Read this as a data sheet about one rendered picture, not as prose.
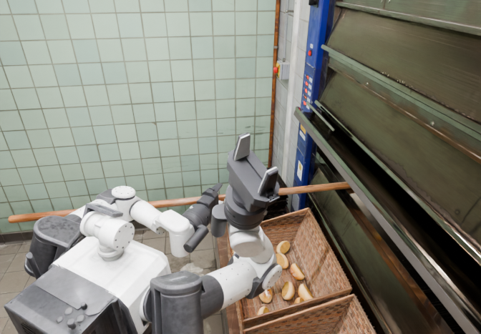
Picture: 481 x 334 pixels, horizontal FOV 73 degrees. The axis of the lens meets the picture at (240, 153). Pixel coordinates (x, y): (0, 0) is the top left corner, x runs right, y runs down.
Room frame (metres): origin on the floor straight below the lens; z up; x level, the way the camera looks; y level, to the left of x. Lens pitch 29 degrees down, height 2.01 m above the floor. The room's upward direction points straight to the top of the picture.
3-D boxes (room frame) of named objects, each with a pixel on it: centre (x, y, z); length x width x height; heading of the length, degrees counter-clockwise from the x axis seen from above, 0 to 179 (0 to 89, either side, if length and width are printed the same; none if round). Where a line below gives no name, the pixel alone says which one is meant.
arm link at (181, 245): (0.79, 0.17, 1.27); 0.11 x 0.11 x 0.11; 63
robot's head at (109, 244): (0.58, 0.31, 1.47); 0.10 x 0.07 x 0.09; 63
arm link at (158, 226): (0.80, 0.22, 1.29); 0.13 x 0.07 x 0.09; 53
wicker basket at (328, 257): (1.15, -0.20, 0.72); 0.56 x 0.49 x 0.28; 9
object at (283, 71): (2.11, -0.28, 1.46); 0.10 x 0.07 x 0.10; 9
